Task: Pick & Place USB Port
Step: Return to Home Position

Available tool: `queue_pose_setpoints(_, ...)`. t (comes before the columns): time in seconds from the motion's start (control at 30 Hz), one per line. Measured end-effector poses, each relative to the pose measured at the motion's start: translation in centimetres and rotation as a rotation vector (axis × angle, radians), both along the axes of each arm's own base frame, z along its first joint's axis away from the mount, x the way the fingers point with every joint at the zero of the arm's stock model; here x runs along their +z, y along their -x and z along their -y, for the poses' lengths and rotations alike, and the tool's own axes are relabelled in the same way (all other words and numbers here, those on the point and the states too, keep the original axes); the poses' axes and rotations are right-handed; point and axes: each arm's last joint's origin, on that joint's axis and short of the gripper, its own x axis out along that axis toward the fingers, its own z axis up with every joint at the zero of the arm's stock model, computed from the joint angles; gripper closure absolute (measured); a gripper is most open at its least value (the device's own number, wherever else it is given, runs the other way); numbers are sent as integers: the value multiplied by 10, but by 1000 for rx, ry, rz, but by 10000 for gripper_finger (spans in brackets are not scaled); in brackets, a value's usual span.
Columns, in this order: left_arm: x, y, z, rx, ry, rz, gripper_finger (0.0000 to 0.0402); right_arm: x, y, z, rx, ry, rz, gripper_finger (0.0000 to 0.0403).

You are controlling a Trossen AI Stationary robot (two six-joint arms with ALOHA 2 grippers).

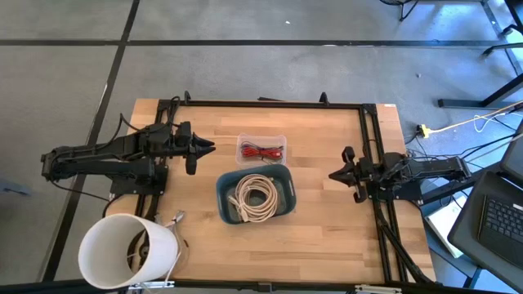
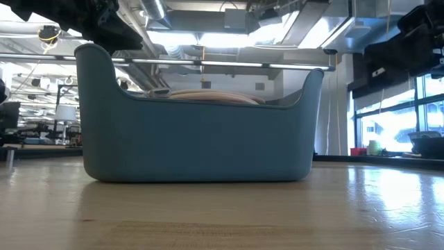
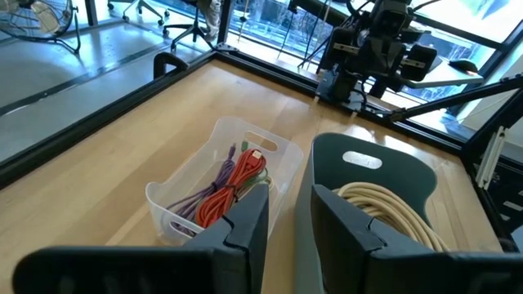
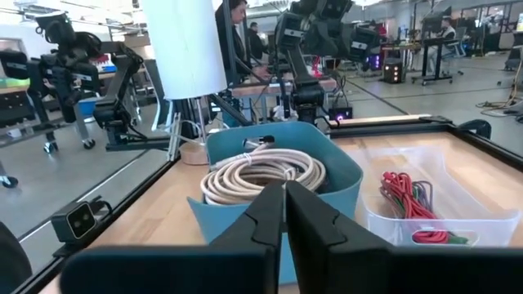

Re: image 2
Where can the pale green bottle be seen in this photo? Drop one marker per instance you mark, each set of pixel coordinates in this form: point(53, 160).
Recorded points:
point(374, 148)

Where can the black storage container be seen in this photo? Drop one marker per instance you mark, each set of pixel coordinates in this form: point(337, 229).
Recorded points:
point(428, 146)

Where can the small red box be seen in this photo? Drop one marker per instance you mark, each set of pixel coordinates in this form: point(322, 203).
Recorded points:
point(358, 151)

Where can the white shade table lamp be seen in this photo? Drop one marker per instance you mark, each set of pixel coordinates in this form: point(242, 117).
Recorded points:
point(65, 112)

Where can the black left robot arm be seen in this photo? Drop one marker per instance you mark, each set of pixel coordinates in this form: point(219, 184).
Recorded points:
point(14, 5)

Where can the long horizontal light bar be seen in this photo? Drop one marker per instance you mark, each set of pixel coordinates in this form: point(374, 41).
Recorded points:
point(229, 64)

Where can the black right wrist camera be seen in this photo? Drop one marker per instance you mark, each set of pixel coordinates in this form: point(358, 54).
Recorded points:
point(416, 19)

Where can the blue plastic bin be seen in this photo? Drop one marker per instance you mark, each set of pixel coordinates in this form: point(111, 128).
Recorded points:
point(194, 139)

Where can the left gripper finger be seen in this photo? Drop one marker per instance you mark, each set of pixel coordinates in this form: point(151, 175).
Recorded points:
point(114, 38)

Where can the black computer monitor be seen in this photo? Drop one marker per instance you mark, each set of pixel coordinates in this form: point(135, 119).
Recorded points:
point(9, 116)

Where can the black rectangular frame stand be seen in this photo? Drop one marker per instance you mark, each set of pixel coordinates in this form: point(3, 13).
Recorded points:
point(67, 85)

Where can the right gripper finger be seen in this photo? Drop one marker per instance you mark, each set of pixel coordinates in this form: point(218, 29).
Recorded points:
point(399, 52)

